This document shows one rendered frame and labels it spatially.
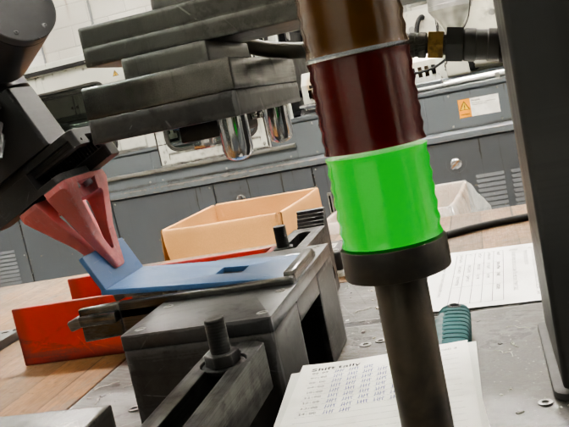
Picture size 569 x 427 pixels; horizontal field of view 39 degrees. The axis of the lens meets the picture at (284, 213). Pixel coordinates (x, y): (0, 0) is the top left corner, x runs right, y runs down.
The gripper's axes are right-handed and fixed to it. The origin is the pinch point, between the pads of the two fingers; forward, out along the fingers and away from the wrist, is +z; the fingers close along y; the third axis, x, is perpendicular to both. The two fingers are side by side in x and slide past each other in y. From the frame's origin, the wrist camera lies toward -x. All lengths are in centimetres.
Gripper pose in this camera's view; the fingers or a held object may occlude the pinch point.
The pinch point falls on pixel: (111, 259)
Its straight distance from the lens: 63.8
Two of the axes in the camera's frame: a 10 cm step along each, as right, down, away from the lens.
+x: 2.2, -1.9, 9.6
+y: 7.8, -5.5, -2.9
